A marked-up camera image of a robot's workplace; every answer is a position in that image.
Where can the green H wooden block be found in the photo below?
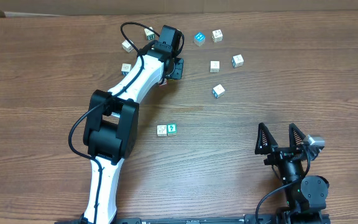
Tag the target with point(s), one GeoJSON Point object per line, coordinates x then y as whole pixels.
{"type": "Point", "coordinates": [150, 35]}

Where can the cream block red letter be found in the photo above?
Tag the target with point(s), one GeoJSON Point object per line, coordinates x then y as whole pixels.
{"type": "Point", "coordinates": [163, 82]}

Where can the blue letter cream block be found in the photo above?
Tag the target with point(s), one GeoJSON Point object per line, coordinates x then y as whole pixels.
{"type": "Point", "coordinates": [126, 68]}

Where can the cream turtle wooden block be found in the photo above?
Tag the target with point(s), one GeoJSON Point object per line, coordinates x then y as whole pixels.
{"type": "Point", "coordinates": [214, 66]}

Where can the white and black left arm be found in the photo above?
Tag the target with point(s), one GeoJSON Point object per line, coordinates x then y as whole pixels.
{"type": "Point", "coordinates": [112, 121]}

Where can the small cream block far left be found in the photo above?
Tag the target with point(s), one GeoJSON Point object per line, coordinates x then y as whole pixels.
{"type": "Point", "coordinates": [127, 45]}

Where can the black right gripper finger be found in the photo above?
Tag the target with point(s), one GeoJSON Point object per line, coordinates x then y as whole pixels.
{"type": "Point", "coordinates": [266, 144]}
{"type": "Point", "coordinates": [296, 137]}

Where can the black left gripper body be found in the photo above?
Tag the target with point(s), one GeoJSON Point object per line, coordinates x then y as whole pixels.
{"type": "Point", "coordinates": [178, 69]}

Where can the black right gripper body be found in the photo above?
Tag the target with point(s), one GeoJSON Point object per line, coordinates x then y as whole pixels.
{"type": "Point", "coordinates": [282, 150]}

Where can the cream block with drawing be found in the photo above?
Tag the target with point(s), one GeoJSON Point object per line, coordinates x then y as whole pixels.
{"type": "Point", "coordinates": [217, 35]}

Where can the green top wooden block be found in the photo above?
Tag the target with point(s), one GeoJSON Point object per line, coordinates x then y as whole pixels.
{"type": "Point", "coordinates": [171, 129]}

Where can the blue top wooden block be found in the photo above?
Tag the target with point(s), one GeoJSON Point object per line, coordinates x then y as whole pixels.
{"type": "Point", "coordinates": [199, 39]}

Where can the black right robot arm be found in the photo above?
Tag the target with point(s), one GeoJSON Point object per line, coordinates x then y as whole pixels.
{"type": "Point", "coordinates": [306, 194]}

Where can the green R wooden block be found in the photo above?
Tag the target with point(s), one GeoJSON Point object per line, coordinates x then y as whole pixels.
{"type": "Point", "coordinates": [161, 130]}

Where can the cream umbrella block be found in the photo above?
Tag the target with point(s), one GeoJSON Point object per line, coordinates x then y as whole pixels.
{"type": "Point", "coordinates": [218, 91]}
{"type": "Point", "coordinates": [237, 61]}

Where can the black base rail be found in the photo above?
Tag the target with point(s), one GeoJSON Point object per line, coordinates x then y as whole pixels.
{"type": "Point", "coordinates": [246, 219]}

